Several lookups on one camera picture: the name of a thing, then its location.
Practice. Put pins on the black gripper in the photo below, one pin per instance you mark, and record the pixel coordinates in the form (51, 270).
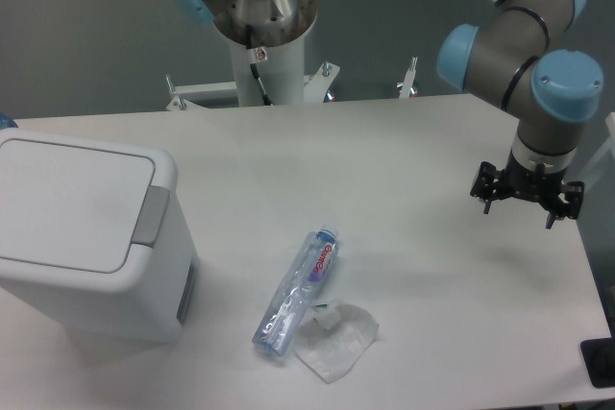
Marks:
(538, 185)

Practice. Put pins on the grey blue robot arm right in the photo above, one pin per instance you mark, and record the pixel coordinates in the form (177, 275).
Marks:
(513, 66)

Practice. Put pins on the grey trash can push button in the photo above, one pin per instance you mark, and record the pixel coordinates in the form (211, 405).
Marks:
(150, 217)

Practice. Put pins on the white push-lid trash can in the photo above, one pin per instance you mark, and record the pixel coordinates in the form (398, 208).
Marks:
(68, 211)

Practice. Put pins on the black device at table edge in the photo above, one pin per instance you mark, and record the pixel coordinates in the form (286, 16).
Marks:
(598, 356)

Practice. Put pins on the crumpled clear plastic wrapper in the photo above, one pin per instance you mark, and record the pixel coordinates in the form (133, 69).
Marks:
(333, 337)

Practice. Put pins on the clear plastic water bottle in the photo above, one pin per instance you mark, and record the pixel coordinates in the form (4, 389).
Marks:
(296, 292)

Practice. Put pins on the white bracket with bolt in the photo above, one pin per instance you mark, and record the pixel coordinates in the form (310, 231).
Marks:
(408, 88)

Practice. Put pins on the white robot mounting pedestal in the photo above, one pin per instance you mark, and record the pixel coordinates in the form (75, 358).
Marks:
(279, 71)

